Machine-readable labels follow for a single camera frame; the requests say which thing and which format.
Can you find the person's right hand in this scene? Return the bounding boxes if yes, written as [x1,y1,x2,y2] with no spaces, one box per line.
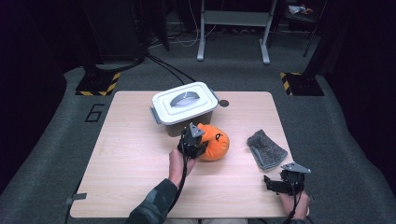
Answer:
[278,190,311,220]

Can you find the grey fluffy towel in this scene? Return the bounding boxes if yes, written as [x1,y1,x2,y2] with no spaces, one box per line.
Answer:
[247,129,289,171]

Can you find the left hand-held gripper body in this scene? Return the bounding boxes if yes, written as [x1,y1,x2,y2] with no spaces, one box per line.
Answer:
[177,122,206,159]

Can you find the white floor cables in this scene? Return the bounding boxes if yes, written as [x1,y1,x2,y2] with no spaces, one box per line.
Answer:
[148,0,219,49]

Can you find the black floor cables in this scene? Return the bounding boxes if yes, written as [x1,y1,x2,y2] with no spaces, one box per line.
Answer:
[146,52,197,85]

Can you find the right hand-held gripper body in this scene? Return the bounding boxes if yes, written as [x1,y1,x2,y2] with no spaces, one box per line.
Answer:
[279,161,312,196]

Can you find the right hand-held gripper cable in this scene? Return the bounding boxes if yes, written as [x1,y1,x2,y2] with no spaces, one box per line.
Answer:
[281,180,305,224]

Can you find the orange plush toy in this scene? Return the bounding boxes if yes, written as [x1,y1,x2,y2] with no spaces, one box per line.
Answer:
[196,122,231,162]

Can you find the white and orange clutter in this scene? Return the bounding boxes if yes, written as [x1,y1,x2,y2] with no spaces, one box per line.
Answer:
[288,4,314,16]

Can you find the hand-held gripper cable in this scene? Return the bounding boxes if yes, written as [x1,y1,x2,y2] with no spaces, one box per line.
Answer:
[167,136,191,216]
[281,180,305,224]

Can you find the black equipment cabinet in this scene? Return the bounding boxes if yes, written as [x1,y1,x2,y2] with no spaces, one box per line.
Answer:
[78,0,171,64]

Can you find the dark metal rack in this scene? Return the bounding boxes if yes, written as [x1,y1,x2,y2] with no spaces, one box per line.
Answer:
[269,0,330,58]

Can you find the striped black stand base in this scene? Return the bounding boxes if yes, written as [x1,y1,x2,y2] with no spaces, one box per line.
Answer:
[75,70,121,97]
[279,72,325,97]

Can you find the grey tape strip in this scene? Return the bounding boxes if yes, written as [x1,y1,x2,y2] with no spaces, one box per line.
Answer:
[64,192,88,205]

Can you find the white lidded storage box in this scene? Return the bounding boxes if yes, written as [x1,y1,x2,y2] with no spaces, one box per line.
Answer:
[149,81,220,126]

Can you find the left hand-held gripper cable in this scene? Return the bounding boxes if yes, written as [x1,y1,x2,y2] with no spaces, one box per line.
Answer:
[167,136,191,216]

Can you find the brown translucent storage box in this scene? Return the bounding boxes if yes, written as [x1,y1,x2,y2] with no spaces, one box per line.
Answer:
[163,110,215,138]

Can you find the person's left hand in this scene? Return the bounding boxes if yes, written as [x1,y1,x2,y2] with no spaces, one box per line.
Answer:
[168,148,197,188]

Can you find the white metal stand frame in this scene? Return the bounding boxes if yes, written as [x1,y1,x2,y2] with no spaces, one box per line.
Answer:
[196,0,278,65]

